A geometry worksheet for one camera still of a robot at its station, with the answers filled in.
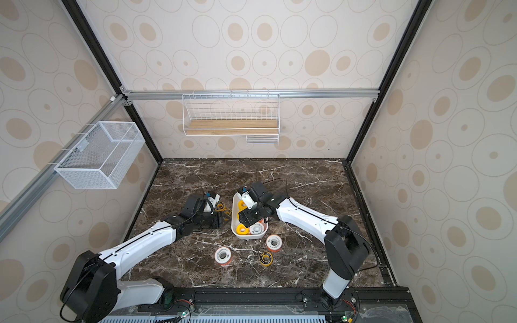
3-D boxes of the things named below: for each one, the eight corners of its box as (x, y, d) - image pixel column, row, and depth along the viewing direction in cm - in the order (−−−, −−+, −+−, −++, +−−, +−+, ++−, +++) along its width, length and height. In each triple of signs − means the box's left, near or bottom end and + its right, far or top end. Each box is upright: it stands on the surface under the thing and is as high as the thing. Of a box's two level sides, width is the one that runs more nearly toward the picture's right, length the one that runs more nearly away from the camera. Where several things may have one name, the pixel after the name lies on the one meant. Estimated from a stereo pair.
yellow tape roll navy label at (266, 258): (259, 266, 84) (259, 264, 82) (259, 253, 87) (259, 252, 85) (273, 266, 84) (273, 264, 82) (272, 253, 87) (272, 252, 85)
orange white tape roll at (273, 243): (266, 252, 87) (266, 250, 86) (266, 236, 92) (266, 234, 90) (281, 252, 87) (282, 250, 86) (280, 236, 92) (281, 234, 90)
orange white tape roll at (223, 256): (214, 265, 84) (213, 263, 82) (216, 248, 88) (215, 246, 87) (230, 265, 84) (229, 263, 82) (232, 248, 88) (231, 246, 87)
